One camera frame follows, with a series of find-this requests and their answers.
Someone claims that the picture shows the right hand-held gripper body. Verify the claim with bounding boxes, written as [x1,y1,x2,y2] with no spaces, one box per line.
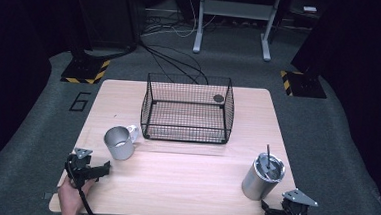
[273,187,320,215]

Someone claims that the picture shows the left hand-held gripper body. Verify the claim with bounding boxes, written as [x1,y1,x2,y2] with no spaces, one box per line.
[65,146,94,187]

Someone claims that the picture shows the silver metal tumbler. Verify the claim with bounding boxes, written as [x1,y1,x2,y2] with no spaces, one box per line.
[240,151,288,203]

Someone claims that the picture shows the silver mug with white handle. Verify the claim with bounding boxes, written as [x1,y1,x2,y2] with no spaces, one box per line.
[102,122,141,162]

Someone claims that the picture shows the black wire mesh basket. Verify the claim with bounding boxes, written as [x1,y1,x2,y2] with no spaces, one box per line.
[138,72,237,146]

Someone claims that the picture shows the person's left hand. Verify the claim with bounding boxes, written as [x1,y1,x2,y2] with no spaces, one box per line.
[56,175,97,215]

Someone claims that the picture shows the dark straw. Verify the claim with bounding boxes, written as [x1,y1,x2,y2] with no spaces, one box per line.
[265,143,273,171]

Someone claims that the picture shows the black yellow striped stand base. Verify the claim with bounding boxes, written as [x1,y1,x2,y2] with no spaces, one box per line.
[60,55,111,86]
[277,69,329,100]

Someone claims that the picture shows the dark curtain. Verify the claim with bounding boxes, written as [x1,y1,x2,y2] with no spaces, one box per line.
[0,0,86,190]
[280,0,381,215]

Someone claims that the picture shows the black cabinet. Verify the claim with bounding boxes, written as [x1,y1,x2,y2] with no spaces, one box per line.
[66,0,143,53]

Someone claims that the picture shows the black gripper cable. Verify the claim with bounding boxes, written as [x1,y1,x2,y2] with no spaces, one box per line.
[63,154,109,215]

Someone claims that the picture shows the black floor cables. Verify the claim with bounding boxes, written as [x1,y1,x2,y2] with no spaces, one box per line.
[135,38,213,87]

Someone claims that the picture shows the white floor cables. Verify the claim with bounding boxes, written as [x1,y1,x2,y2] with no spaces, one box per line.
[141,0,220,42]

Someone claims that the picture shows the white metal stand frame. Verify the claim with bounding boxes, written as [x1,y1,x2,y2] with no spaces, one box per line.
[192,0,284,63]

